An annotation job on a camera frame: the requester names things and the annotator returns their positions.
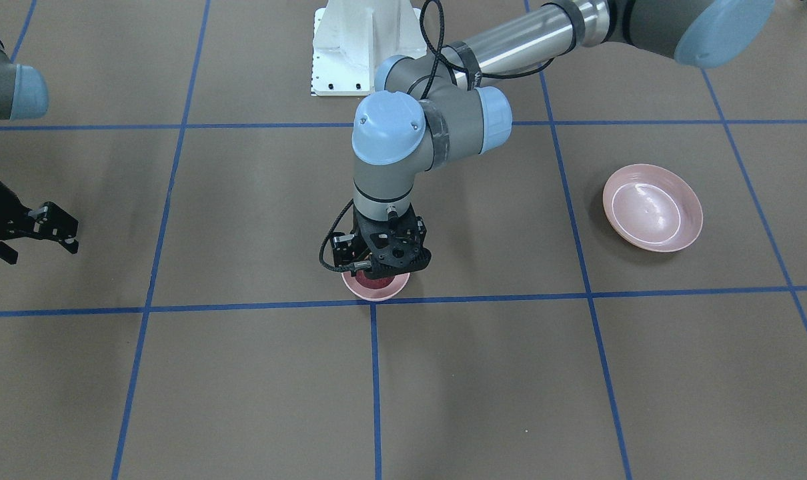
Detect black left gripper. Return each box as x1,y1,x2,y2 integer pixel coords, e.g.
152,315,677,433
330,207,412,279

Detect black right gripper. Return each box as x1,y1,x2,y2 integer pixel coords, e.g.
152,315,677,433
0,180,79,265

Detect red apple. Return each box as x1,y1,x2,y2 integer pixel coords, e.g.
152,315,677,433
357,276,394,291

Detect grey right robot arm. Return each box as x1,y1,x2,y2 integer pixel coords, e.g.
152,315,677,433
0,37,79,265

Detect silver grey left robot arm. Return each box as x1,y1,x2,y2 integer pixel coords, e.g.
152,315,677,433
318,1,774,280

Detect pink bowl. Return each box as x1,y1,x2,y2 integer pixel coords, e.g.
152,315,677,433
341,271,412,303

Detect pink plate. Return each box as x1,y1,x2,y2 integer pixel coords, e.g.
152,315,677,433
602,163,704,254

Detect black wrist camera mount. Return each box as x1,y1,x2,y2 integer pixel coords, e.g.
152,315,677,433
354,207,432,279

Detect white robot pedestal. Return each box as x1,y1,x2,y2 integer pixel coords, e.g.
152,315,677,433
310,1,427,97

